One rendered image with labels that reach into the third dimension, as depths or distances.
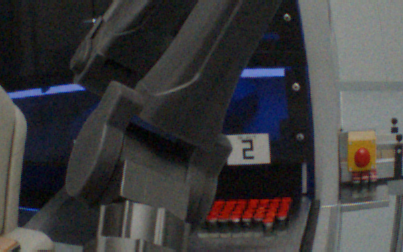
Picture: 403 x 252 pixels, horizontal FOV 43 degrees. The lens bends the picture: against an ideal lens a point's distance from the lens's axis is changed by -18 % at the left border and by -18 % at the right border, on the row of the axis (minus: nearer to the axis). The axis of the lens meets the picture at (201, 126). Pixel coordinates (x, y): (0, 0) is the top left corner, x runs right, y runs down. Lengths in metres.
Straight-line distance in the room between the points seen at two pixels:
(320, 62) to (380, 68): 4.72
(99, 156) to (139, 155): 0.03
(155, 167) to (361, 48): 5.40
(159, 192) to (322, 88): 0.76
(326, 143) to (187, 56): 0.77
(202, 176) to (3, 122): 0.17
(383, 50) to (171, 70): 5.41
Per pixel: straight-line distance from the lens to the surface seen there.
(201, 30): 0.44
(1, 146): 0.45
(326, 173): 1.21
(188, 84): 0.44
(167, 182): 0.43
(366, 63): 5.83
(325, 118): 1.17
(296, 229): 1.15
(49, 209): 1.35
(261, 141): 1.19
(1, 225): 0.45
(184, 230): 0.42
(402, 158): 1.32
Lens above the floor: 1.41
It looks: 16 degrees down
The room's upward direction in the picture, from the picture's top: 7 degrees counter-clockwise
